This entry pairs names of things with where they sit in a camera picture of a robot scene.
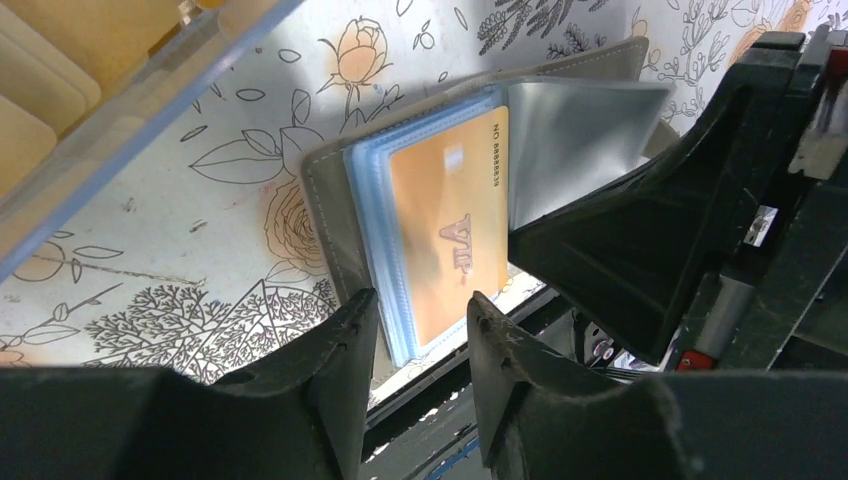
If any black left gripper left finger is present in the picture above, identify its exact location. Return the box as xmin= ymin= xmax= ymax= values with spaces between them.
xmin=1 ymin=289 xmax=379 ymax=479

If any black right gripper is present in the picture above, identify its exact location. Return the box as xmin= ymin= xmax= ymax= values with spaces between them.
xmin=509 ymin=26 xmax=847 ymax=371

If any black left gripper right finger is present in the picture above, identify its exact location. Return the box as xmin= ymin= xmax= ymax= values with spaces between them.
xmin=467 ymin=293 xmax=847 ymax=479

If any grey card holder wallet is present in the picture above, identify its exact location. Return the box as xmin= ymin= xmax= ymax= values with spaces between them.
xmin=301 ymin=36 xmax=676 ymax=385

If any clear acrylic card box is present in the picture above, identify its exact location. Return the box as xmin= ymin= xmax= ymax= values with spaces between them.
xmin=0 ymin=0 xmax=306 ymax=283

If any gold VIP card stack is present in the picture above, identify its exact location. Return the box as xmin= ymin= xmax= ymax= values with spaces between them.
xmin=1 ymin=0 xmax=220 ymax=195

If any floral patterned table mat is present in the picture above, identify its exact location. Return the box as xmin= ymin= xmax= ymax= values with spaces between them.
xmin=1 ymin=1 xmax=847 ymax=383

